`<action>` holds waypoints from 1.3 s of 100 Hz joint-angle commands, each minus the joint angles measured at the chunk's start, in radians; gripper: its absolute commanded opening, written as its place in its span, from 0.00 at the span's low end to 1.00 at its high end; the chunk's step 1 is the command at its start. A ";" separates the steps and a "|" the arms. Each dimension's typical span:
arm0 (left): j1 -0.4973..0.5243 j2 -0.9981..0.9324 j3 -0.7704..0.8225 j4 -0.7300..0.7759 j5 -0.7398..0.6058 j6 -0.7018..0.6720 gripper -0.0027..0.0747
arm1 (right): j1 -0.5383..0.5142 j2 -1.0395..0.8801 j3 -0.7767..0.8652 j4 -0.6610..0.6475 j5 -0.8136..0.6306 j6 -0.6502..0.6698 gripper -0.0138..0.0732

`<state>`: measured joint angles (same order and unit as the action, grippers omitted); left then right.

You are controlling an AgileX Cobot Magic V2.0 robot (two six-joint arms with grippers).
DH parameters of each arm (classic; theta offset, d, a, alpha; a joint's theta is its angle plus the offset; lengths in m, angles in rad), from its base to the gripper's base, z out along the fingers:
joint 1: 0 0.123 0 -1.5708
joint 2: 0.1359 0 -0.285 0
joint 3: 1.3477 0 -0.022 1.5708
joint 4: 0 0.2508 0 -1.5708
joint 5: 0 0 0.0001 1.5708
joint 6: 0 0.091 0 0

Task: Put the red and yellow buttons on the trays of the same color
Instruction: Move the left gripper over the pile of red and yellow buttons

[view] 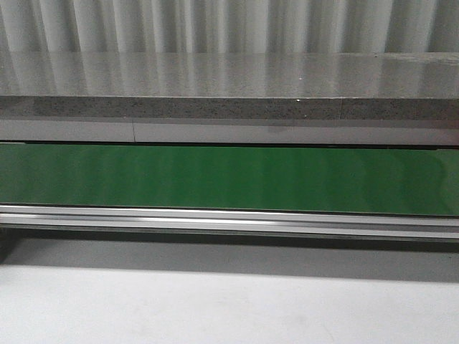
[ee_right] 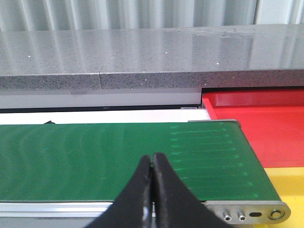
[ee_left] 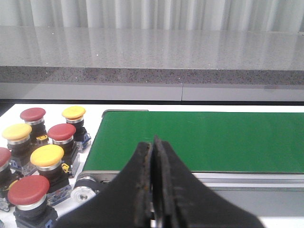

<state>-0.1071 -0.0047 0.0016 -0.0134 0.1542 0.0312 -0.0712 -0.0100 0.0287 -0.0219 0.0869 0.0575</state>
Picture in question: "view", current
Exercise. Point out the green conveyor belt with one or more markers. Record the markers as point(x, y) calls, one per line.
point(344, 180)

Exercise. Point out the grey stone counter slab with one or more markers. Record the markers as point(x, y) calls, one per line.
point(230, 86)

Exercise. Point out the white pleated curtain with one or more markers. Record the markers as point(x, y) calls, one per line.
point(229, 26)

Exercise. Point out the white conveyor rear rail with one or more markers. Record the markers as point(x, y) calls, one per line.
point(293, 132)

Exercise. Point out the aluminium conveyor front rail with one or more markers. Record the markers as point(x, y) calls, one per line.
point(253, 223)

